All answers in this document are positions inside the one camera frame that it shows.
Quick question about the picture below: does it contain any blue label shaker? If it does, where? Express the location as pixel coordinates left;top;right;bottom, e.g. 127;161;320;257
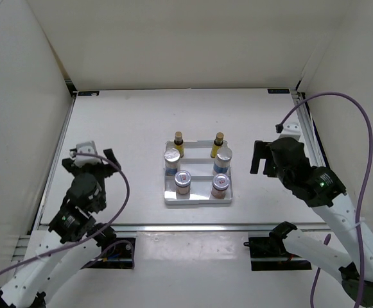
213;147;232;175
164;148;180;176

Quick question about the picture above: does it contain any yellow label sauce bottle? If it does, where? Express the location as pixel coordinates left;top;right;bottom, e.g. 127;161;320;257
173;131;184;158
210;132;224;158

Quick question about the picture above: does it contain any white lid jar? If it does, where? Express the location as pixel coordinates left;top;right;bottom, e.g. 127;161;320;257
174;170;192;197
211;173;230;199

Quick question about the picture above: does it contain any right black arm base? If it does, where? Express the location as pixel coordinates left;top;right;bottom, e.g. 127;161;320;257
243;221;312;271

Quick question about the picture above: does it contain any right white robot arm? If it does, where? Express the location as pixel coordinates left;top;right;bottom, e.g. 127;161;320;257
250;137;373;307

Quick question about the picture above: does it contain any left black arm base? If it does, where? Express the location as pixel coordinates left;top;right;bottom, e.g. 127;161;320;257
83;237;136;270

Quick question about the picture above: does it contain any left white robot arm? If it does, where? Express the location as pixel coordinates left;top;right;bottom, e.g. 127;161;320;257
0;143;122;307

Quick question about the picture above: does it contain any white divided organizer tray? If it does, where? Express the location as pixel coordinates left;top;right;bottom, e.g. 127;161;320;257
164;141;233;207

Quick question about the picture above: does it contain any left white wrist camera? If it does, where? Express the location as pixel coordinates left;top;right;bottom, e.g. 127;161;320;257
70;141;101;167

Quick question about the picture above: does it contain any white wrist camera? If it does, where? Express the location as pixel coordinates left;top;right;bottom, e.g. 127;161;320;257
275;122;302;141
70;141;101;167

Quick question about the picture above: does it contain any aluminium right rail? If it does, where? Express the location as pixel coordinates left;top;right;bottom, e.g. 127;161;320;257
295;103;330;167

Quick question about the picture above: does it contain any aluminium rail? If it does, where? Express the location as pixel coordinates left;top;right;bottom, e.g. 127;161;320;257
295;103;330;167
35;222;331;233
26;92;76;235

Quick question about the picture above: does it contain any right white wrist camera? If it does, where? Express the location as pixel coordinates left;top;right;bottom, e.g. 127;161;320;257
275;122;302;141

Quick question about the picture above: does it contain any aluminium left rail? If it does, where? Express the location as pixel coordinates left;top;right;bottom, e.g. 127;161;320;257
26;92;76;235

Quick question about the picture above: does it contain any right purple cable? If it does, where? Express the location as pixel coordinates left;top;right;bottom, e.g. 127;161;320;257
275;92;373;308

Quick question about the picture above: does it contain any aluminium front rail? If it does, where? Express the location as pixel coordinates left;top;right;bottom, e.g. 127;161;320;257
35;222;331;233

